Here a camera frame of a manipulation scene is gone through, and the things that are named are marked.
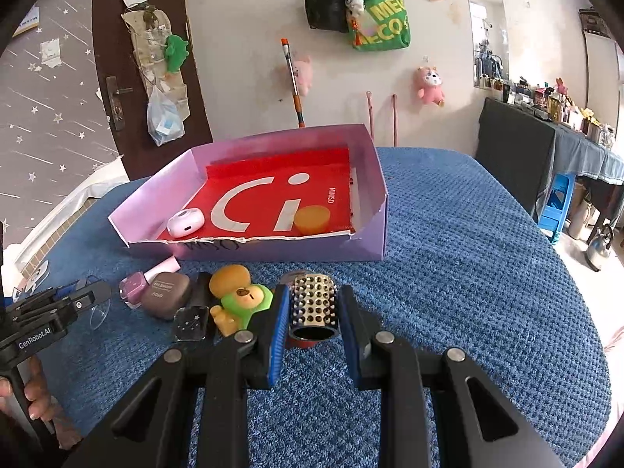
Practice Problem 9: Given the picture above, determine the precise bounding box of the person's left hand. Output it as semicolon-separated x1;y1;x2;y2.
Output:
0;356;81;449

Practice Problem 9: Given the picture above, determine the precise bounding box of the pink cardboard box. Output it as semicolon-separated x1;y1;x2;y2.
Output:
108;124;389;261

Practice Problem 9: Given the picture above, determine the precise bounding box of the wall mirror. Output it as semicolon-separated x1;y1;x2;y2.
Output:
469;0;510;89

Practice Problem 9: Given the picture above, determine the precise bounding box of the blue plastic stool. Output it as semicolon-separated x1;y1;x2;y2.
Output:
537;173;576;245

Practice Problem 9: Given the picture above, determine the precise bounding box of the metal door handle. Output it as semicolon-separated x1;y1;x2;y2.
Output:
106;75;133;131

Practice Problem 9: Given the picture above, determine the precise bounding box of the white earbud case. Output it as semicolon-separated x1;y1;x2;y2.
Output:
167;209;204;239

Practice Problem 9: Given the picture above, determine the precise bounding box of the white plastic bag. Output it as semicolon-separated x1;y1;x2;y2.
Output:
147;85;186;147

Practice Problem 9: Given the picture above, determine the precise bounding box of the red paper bag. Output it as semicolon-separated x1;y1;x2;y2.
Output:
158;145;354;243

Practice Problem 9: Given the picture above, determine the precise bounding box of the green and yellow bear toy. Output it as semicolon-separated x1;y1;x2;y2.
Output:
209;264;275;337

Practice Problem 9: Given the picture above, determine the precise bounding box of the studded metal cylinder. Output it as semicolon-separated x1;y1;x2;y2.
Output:
280;270;339;351

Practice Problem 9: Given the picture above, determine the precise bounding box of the beige hanging organizer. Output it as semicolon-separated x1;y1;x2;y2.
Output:
122;4;191;125

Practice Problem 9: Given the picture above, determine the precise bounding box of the pink plush toy with face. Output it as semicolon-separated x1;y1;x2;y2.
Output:
415;66;445;107

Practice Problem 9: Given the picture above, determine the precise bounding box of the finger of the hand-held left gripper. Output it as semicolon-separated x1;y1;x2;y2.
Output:
58;280;113;320
46;280;91;303

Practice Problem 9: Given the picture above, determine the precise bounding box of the mop handle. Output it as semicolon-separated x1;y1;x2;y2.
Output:
280;38;306;129

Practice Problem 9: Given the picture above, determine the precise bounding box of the pale pink plush toy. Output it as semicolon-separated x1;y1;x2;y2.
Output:
285;53;313;97

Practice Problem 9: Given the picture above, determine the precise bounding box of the dark brown door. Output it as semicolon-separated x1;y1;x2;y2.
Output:
92;0;214;181

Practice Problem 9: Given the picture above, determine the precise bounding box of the green plush toy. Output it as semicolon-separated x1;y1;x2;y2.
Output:
163;34;189;71

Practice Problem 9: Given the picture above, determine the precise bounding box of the row of cosmetic bottles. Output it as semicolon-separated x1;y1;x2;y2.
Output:
475;71;620;149

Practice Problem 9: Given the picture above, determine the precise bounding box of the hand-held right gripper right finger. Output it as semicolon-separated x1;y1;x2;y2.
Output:
336;284;566;468

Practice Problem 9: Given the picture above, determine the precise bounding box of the white bed sheet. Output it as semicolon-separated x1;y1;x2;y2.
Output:
19;156;128;274

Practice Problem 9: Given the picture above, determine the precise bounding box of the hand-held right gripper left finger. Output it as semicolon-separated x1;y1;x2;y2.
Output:
63;283;293;468

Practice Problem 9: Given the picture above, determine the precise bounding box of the yellow round disc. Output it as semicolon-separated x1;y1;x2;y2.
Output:
294;206;331;235

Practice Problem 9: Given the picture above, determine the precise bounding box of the clear plastic piece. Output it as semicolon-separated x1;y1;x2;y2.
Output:
73;275;112;331

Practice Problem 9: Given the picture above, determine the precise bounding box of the metal kettle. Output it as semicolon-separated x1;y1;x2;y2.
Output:
585;227;615;272

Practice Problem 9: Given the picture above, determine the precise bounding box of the green tote bag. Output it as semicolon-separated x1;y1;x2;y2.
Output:
347;0;411;52

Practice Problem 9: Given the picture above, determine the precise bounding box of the pink nail polish bottle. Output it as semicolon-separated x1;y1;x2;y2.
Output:
119;256;182;309

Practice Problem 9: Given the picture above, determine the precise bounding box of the brown eyeshadow case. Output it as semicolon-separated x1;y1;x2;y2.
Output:
141;271;193;321

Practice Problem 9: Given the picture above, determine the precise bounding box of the black covered table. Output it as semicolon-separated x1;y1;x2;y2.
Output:
475;97;624;220

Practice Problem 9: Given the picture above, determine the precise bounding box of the clear bottle with black cap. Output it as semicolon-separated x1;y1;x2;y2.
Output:
172;272;215;344

